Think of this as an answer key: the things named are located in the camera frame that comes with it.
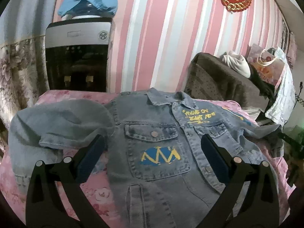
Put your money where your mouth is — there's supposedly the blue denim jacket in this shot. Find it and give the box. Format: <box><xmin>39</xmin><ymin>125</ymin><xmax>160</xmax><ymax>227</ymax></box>
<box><xmin>8</xmin><ymin>88</ymin><xmax>283</xmax><ymax>227</ymax></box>

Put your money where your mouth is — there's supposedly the white floral quilt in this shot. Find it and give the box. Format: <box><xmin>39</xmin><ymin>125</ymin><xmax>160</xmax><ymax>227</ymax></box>
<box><xmin>265</xmin><ymin>47</ymin><xmax>296</xmax><ymax>126</ymax></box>

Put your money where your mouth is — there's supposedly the black garment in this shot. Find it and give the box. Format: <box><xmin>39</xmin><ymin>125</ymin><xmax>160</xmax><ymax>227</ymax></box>
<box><xmin>248</xmin><ymin>64</ymin><xmax>276</xmax><ymax>101</ymax></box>

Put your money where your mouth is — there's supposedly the dark brown blanket covered furniture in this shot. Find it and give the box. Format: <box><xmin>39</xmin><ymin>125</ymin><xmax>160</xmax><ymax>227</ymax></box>
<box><xmin>184</xmin><ymin>53</ymin><xmax>270</xmax><ymax>112</ymax></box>

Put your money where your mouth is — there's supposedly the pink floral gift bag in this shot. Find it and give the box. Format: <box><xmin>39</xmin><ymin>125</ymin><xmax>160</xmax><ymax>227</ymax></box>
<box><xmin>247</xmin><ymin>44</ymin><xmax>284</xmax><ymax>89</ymax></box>

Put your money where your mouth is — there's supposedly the white folded garment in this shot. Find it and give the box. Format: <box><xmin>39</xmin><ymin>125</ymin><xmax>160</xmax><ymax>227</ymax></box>
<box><xmin>221</xmin><ymin>51</ymin><xmax>251</xmax><ymax>79</ymax></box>

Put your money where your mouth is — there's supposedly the silver black water dispenser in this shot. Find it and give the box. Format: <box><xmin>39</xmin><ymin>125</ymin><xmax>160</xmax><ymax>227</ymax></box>
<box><xmin>45</xmin><ymin>16</ymin><xmax>112</xmax><ymax>92</ymax></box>

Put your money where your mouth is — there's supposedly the floral beige curtain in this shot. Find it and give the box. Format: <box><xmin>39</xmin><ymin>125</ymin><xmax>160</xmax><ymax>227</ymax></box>
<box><xmin>1</xmin><ymin>0</ymin><xmax>56</xmax><ymax>153</ymax></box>

